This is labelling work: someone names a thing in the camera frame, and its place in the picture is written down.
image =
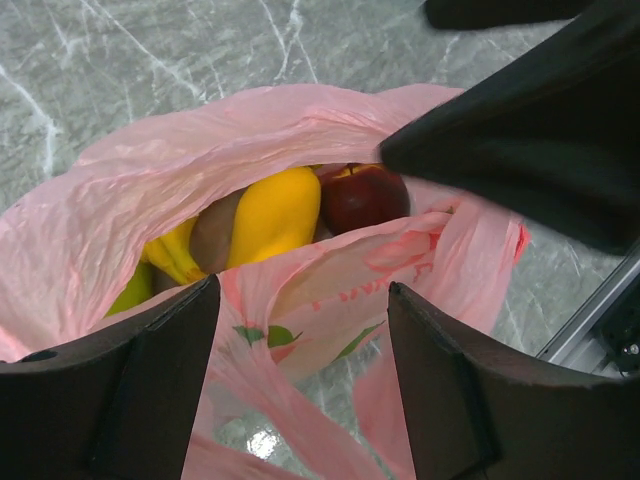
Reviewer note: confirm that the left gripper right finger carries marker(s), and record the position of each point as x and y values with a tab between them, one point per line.
477	409

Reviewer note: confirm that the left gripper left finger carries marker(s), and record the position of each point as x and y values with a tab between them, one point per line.
117	404

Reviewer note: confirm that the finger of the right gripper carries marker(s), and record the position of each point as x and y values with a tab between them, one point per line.
553	136
487	14

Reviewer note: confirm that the pink plastic bag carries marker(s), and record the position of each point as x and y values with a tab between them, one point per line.
301	337

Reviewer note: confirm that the yellow banana in bag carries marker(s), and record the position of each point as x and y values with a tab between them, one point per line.
170	254

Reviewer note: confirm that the dark red apple in bag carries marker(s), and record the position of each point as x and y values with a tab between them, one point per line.
362	195

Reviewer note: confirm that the yellow mango in bag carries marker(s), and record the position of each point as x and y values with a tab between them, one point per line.
275	215

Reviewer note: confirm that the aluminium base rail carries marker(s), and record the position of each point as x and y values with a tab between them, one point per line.
601	339

